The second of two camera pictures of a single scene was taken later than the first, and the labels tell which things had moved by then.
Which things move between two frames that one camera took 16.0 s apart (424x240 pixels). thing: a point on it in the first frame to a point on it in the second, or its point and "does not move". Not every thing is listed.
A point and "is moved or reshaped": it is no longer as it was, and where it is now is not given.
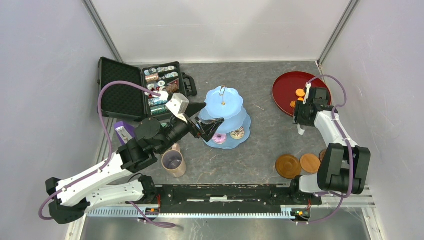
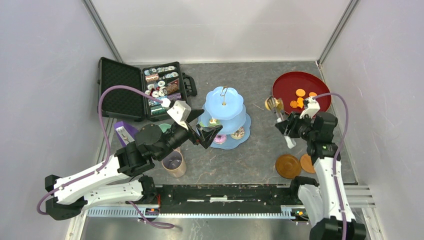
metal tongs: x=301 y=128 is moved or reshaped
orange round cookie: x=300 y=92 does not move
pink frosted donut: x=219 y=138 does not move
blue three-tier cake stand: x=225 y=102 does not move
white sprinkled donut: x=238 y=134 does not move
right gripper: x=299 y=106 to x=290 y=124
